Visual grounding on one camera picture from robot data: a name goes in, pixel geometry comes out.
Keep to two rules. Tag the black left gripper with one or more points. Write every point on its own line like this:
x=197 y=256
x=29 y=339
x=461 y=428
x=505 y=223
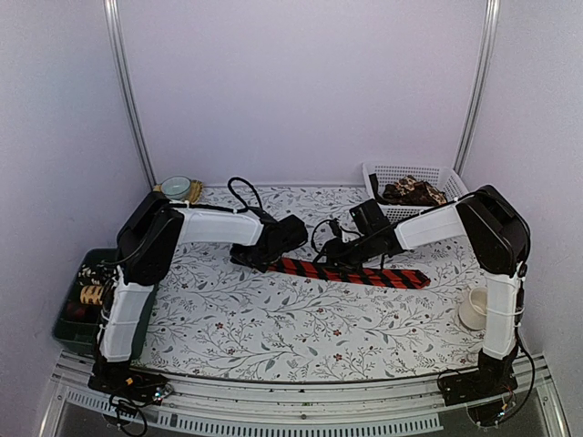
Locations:
x=239 y=253

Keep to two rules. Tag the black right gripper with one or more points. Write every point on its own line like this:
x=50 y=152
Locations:
x=336 y=254

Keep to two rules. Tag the red black striped tie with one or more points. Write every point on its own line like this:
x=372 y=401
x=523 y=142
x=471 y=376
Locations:
x=402 y=279

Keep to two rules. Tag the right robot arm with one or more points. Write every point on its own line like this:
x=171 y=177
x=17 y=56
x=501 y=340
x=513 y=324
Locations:
x=498 y=235

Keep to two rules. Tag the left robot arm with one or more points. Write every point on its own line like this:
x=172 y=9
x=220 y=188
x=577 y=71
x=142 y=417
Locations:
x=147 y=244

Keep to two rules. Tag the brown patterned tie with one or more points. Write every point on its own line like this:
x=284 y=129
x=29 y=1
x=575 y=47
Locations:
x=409 y=191

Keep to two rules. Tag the floral patterned table mat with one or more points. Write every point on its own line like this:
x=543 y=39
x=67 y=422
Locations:
x=213 y=318

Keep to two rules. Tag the yellow woven coaster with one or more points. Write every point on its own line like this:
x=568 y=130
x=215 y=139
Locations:
x=194 y=195

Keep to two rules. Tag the light blue bowl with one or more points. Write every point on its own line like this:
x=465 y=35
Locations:
x=176 y=188

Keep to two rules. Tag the white ceramic mug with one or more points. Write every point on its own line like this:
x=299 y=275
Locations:
x=472 y=311

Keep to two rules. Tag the black floral rolled tie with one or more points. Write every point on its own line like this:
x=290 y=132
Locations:
x=94 y=275

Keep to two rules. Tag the tan patterned rolled tie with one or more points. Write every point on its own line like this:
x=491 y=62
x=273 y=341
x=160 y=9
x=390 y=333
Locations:
x=93 y=295

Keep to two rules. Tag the dark red rolled tie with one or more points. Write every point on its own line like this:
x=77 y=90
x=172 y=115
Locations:
x=77 y=312

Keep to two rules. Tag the dark green divided organizer box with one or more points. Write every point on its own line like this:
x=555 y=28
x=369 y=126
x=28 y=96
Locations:
x=108 y=305

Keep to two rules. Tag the slotted aluminium front rail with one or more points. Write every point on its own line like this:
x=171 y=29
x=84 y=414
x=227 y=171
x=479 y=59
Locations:
x=409 y=407

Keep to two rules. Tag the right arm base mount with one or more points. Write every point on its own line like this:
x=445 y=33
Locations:
x=487 y=381

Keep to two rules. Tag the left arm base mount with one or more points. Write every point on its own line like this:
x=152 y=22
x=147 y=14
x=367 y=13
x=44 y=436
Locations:
x=129 y=392

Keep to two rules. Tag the right aluminium frame post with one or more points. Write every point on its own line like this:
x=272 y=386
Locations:
x=485 y=52

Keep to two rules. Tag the aluminium frame post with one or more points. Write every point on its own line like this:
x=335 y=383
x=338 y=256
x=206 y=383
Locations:
x=485 y=52
x=115 y=35

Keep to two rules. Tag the left aluminium frame post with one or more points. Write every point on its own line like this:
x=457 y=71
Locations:
x=115 y=35

